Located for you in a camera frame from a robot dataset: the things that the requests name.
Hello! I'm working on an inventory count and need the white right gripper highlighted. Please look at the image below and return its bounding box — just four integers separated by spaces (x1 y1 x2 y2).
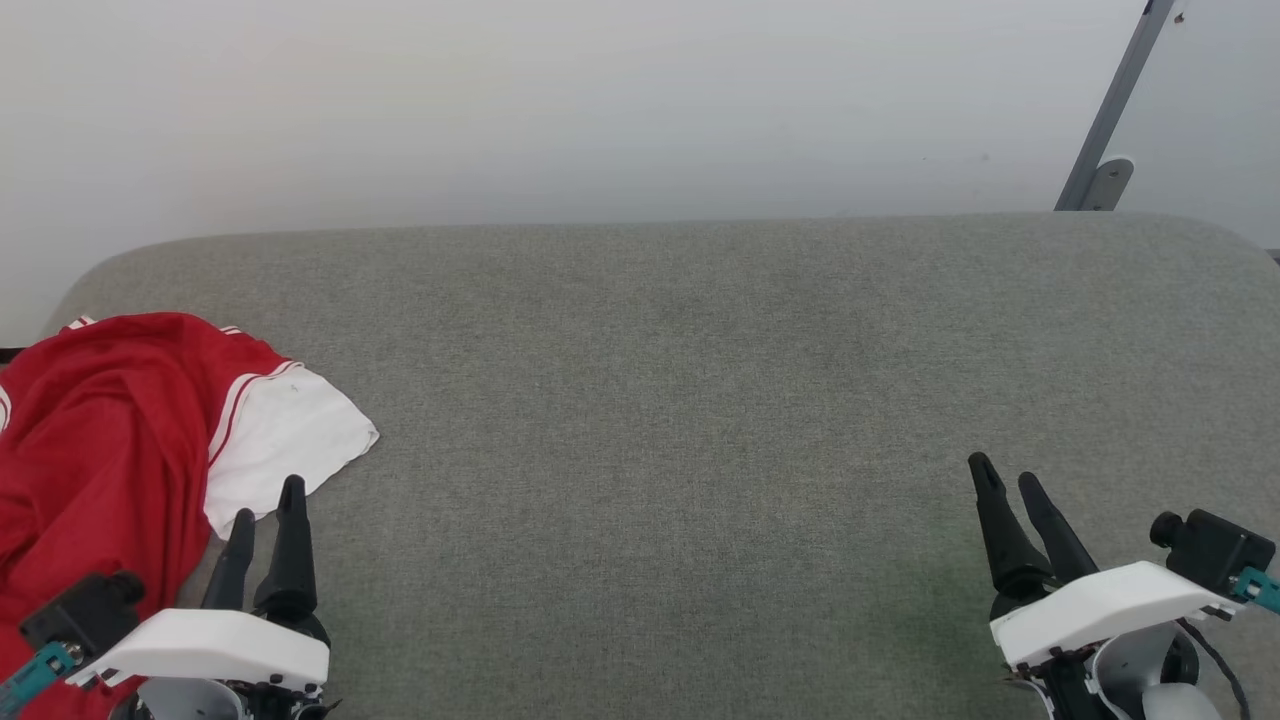
967 452 1241 720

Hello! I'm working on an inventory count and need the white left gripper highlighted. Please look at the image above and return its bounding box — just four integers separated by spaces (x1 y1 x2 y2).
68 475 337 720

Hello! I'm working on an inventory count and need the red and white basketball jersey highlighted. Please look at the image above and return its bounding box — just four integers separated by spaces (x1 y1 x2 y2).
0 312 380 720

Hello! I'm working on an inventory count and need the grey fabric sofa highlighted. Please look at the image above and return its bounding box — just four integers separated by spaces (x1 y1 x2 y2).
40 212 1280 720

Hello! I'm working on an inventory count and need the teal right camera connector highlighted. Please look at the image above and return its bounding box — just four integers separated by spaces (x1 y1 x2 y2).
1232 566 1280 614

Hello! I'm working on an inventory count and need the teal camera connector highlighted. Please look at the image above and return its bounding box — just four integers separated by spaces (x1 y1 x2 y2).
0 643 79 717
1232 566 1280 614

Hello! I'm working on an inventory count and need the teal left camera connector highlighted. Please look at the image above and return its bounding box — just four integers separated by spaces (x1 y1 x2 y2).
0 643 79 717

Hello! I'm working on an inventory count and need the grey metal post bracket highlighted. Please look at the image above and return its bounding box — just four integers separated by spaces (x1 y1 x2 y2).
1080 157 1136 212

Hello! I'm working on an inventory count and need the grey metal post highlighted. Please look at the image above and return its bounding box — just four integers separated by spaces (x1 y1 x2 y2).
1055 0 1177 212

